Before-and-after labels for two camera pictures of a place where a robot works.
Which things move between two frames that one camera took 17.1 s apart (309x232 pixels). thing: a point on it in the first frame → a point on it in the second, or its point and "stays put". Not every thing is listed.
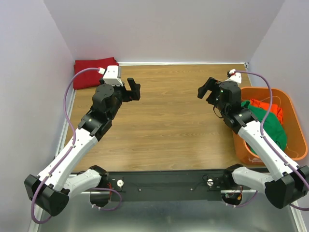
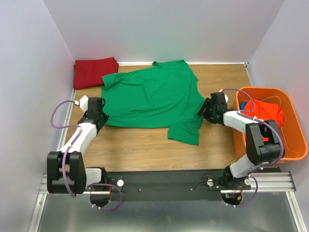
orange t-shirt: (274, 108) stays put
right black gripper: (215, 86) → (207, 105)
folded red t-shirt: (91, 78) stays put
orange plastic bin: (296, 146) stays put
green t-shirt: (273, 126) → (166, 94)
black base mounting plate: (185, 185) stays put
